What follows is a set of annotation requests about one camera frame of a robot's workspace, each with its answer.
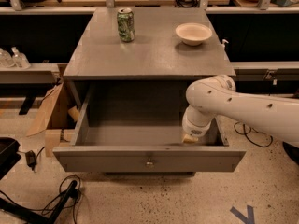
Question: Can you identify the grey shelf rail left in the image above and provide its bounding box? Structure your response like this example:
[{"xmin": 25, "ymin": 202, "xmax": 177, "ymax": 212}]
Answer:
[{"xmin": 0, "ymin": 63, "xmax": 60, "ymax": 84}]

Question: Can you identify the black cable floor left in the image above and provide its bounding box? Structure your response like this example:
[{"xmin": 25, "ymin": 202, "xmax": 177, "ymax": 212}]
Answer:
[{"xmin": 0, "ymin": 175, "xmax": 81, "ymax": 224}]

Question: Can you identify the grey top drawer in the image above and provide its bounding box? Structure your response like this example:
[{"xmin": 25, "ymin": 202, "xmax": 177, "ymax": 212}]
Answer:
[{"xmin": 53, "ymin": 81, "xmax": 245, "ymax": 173}]

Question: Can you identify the clear sanitizer bottle left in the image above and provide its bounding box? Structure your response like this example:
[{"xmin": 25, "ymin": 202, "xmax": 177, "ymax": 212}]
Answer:
[{"xmin": 0, "ymin": 49, "xmax": 15, "ymax": 68}]

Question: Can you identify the small white pump bottle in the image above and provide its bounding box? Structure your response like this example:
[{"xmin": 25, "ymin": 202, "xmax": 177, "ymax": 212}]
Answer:
[{"xmin": 221, "ymin": 39, "xmax": 229, "ymax": 50}]

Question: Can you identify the black bin at left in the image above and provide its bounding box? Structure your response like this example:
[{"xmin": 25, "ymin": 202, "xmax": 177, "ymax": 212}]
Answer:
[{"xmin": 0, "ymin": 137, "xmax": 21, "ymax": 179}]

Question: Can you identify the black metal stand base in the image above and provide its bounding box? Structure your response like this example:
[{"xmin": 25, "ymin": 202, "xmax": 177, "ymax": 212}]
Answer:
[{"xmin": 0, "ymin": 180, "xmax": 78, "ymax": 224}]

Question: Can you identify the white paper bowl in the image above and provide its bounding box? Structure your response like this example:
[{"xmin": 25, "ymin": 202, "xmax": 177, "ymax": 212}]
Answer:
[{"xmin": 176, "ymin": 23, "xmax": 212, "ymax": 46}]

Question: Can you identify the black cable on floor right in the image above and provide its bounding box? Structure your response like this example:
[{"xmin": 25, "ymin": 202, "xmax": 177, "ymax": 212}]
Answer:
[{"xmin": 233, "ymin": 121, "xmax": 275, "ymax": 148}]

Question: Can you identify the grey wooden drawer cabinet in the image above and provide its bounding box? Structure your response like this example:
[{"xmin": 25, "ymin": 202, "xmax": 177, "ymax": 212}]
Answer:
[{"xmin": 63, "ymin": 7, "xmax": 236, "ymax": 176}]

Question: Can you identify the black power adapter left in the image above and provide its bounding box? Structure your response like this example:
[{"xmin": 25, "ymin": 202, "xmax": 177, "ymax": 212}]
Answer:
[{"xmin": 25, "ymin": 150, "xmax": 36, "ymax": 170}]

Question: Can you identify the brown cardboard box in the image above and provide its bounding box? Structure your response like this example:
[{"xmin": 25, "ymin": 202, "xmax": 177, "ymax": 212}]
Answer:
[{"xmin": 26, "ymin": 83, "xmax": 78, "ymax": 157}]

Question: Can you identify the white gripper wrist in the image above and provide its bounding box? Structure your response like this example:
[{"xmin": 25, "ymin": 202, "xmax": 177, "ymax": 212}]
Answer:
[{"xmin": 182, "ymin": 105, "xmax": 215, "ymax": 144}]

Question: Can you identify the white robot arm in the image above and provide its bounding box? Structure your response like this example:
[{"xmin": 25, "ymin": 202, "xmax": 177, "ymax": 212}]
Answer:
[{"xmin": 182, "ymin": 75, "xmax": 299, "ymax": 162}]

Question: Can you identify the green soda can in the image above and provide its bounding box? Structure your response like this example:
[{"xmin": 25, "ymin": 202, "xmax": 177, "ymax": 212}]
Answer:
[{"xmin": 117, "ymin": 7, "xmax": 135, "ymax": 42}]

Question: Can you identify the clear sanitizer bottle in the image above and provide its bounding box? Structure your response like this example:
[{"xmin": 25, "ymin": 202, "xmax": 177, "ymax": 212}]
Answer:
[
  {"xmin": 0, "ymin": 49, "xmax": 15, "ymax": 68},
  {"xmin": 11, "ymin": 47, "xmax": 31, "ymax": 69}
]

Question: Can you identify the clear sanitizer bottle right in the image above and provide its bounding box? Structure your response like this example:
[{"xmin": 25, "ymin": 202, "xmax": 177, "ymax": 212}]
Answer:
[{"xmin": 11, "ymin": 47, "xmax": 31, "ymax": 69}]

